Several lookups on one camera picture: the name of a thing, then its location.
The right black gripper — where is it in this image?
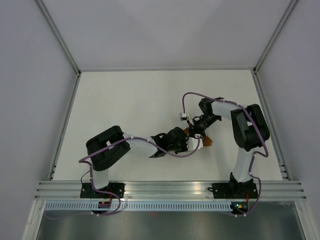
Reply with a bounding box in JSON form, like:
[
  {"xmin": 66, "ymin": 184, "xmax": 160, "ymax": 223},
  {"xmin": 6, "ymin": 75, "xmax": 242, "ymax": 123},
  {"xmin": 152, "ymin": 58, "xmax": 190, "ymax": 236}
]
[{"xmin": 187, "ymin": 114, "xmax": 221, "ymax": 138}]

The brown satin napkin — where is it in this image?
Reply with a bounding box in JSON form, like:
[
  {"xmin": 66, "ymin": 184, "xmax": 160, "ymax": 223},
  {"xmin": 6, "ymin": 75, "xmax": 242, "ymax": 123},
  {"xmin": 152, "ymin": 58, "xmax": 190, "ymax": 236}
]
[{"xmin": 184, "ymin": 128, "xmax": 213, "ymax": 147}]

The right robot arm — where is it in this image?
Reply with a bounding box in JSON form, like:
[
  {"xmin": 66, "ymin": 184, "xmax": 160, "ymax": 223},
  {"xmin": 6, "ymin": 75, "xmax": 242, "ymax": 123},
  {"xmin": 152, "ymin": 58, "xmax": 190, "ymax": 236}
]
[{"xmin": 186, "ymin": 97, "xmax": 270, "ymax": 198}]

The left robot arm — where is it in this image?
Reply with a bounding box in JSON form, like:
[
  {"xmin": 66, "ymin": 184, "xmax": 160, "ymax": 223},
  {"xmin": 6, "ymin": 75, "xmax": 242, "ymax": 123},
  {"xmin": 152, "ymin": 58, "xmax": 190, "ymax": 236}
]
[{"xmin": 85, "ymin": 125, "xmax": 189, "ymax": 198}]

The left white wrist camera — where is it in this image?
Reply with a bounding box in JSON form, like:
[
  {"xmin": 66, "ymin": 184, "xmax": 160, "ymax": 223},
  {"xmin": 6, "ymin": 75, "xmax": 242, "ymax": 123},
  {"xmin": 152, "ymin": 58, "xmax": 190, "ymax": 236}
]
[{"xmin": 186, "ymin": 134, "xmax": 204, "ymax": 152}]

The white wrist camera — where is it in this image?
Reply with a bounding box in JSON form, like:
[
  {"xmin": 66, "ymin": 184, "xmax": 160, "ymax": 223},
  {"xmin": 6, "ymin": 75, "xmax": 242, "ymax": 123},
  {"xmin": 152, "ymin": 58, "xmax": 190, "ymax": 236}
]
[
  {"xmin": 179, "ymin": 112, "xmax": 194, "ymax": 126},
  {"xmin": 186, "ymin": 134, "xmax": 204, "ymax": 152}
]

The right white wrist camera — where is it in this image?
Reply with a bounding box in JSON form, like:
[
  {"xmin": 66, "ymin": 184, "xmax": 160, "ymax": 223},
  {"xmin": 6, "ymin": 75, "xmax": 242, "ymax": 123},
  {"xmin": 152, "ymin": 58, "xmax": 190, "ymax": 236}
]
[{"xmin": 179, "ymin": 112, "xmax": 194, "ymax": 126}]

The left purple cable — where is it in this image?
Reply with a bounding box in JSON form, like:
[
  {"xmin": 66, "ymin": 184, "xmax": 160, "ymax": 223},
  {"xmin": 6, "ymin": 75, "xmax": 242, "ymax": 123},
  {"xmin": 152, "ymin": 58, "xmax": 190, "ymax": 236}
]
[{"xmin": 44, "ymin": 136, "xmax": 201, "ymax": 221}]

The purple cable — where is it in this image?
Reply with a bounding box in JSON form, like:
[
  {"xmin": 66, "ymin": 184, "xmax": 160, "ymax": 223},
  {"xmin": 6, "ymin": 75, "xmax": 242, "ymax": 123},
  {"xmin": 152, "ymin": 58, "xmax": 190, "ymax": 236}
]
[
  {"xmin": 181, "ymin": 91, "xmax": 270, "ymax": 218},
  {"xmin": 44, "ymin": 136, "xmax": 201, "ymax": 221}
]

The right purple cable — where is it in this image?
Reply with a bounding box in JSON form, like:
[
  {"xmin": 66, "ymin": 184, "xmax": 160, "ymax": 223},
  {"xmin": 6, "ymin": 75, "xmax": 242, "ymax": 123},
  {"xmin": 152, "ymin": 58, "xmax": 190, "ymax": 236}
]
[{"xmin": 181, "ymin": 91, "xmax": 270, "ymax": 218}]

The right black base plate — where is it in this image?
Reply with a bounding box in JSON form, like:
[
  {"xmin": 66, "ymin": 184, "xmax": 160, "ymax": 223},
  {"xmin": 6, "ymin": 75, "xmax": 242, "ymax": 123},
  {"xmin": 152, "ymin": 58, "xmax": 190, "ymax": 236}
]
[{"xmin": 207, "ymin": 183, "xmax": 258, "ymax": 200}]

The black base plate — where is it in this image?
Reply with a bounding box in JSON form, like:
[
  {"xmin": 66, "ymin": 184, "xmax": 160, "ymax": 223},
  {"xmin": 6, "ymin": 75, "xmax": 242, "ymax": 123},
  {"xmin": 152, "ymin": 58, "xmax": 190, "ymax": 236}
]
[
  {"xmin": 207, "ymin": 183, "xmax": 258, "ymax": 200},
  {"xmin": 80, "ymin": 182, "xmax": 125, "ymax": 199}
]

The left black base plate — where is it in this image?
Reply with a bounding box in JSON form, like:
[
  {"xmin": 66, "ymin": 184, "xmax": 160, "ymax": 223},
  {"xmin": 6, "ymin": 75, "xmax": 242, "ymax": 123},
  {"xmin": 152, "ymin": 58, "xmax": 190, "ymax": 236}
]
[{"xmin": 80, "ymin": 182, "xmax": 125, "ymax": 199}]

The white slotted cable duct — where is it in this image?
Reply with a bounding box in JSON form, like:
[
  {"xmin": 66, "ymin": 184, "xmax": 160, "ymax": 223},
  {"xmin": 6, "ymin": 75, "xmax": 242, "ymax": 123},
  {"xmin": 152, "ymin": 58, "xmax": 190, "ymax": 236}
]
[{"xmin": 45, "ymin": 201, "xmax": 232, "ymax": 212}]

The aluminium mounting rail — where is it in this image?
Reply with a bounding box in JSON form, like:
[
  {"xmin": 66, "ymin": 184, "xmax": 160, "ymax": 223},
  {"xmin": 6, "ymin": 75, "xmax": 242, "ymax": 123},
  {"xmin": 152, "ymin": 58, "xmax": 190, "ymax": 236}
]
[{"xmin": 33, "ymin": 180, "xmax": 307, "ymax": 202}]

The right aluminium frame post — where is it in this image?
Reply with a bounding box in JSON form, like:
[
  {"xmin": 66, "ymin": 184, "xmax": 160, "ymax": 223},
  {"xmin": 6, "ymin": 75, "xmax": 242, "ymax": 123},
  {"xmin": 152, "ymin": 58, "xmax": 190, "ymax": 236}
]
[{"xmin": 252, "ymin": 0, "xmax": 300, "ymax": 75}]

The aluminium frame post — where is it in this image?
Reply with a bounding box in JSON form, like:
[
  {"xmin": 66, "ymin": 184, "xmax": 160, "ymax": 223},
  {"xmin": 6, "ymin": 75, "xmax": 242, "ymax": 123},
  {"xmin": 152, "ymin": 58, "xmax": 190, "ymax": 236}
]
[
  {"xmin": 33, "ymin": 0, "xmax": 81, "ymax": 76},
  {"xmin": 252, "ymin": 0, "xmax": 300, "ymax": 75}
]

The left aluminium frame post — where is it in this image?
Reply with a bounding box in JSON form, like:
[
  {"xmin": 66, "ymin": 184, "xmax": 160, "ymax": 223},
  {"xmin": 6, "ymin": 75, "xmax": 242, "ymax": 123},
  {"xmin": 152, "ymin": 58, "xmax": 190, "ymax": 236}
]
[{"xmin": 33, "ymin": 0, "xmax": 81, "ymax": 76}]

